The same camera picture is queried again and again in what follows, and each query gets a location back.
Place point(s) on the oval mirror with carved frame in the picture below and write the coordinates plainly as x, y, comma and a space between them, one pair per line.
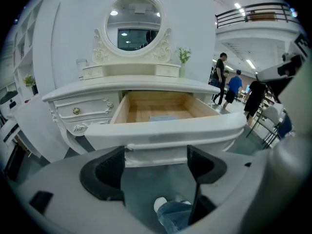
132, 23

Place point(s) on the person's white shoe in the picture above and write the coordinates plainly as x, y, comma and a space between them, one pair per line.
159, 202

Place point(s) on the blue chair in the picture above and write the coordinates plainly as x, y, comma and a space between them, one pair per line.
285, 125

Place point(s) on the potted plant in black pot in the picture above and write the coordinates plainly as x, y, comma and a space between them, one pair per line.
29, 82

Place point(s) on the person's leg in jeans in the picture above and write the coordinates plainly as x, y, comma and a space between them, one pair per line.
171, 216

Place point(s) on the white carved dressing table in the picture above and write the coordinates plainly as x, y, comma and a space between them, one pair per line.
146, 82

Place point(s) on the gold drawer knob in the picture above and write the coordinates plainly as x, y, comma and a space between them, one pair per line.
76, 111

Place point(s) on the white bookshelf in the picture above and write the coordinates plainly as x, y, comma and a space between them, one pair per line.
25, 40

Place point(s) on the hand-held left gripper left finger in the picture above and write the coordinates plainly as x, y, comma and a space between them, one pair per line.
107, 172

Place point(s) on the white chair with black legs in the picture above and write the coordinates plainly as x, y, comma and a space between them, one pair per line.
270, 114

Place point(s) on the white drawer with gold knob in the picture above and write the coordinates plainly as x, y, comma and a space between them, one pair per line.
92, 106

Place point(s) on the white vase with flowers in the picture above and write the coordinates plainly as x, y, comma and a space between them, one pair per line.
183, 57

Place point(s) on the small white drawer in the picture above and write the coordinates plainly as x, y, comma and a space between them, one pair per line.
167, 71
92, 72

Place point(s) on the flat grey box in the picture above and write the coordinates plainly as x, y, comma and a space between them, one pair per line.
162, 118

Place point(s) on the white cylindrical canister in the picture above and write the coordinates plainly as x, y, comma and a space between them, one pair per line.
81, 68

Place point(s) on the black balcony railing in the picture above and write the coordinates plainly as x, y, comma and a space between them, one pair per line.
256, 14

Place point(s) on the white wood-lined drawer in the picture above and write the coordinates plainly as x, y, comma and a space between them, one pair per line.
170, 130

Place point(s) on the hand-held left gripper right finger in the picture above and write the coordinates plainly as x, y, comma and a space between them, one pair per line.
207, 169

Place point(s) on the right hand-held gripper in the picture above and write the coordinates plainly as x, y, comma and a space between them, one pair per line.
273, 73

